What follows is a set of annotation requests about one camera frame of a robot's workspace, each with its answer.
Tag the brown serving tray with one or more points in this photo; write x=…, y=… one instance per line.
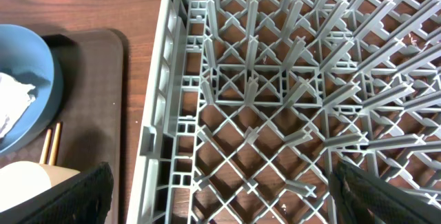
x=90, y=109

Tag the right wooden chopstick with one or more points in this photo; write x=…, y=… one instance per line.
x=54, y=139

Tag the blue plate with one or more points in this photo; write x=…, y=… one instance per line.
x=27, y=58

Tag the white tissue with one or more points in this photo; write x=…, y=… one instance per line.
x=15, y=100

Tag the grey dishwasher rack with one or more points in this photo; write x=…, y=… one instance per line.
x=250, y=104

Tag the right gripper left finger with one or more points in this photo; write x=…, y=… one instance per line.
x=83, y=198

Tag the white cup green inside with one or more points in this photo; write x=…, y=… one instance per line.
x=23, y=180

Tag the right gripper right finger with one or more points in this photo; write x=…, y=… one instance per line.
x=361, y=197

